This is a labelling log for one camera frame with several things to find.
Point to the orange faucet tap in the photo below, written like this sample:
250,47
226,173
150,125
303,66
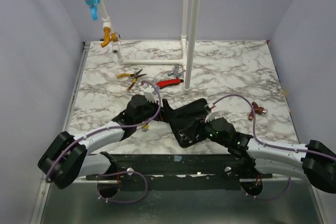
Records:
109,37

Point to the silver hair scissors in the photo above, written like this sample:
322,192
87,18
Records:
183,137

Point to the red utility knife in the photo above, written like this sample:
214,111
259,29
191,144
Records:
169,83

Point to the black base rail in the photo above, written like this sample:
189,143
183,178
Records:
161,172

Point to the white PVC pipe frame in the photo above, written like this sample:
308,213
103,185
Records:
188,40

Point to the black fabric tool case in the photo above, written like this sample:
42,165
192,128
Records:
184,120

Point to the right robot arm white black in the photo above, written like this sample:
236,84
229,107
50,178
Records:
313,162

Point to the blue faucet tap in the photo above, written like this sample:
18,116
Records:
93,5

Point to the brown faucet tap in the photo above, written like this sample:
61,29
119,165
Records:
256,110

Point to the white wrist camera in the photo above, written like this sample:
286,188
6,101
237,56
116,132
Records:
150,94
212,112

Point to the yellow grey hair clips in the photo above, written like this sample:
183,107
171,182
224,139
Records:
144,129

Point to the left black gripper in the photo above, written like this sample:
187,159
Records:
164,113

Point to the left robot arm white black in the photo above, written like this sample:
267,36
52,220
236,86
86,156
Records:
68,155

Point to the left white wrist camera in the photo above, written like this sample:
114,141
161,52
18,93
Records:
150,94

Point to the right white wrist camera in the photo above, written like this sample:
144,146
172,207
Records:
212,112

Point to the yellow handled pliers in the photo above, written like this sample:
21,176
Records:
134,76

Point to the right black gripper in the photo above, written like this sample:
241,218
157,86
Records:
198,125

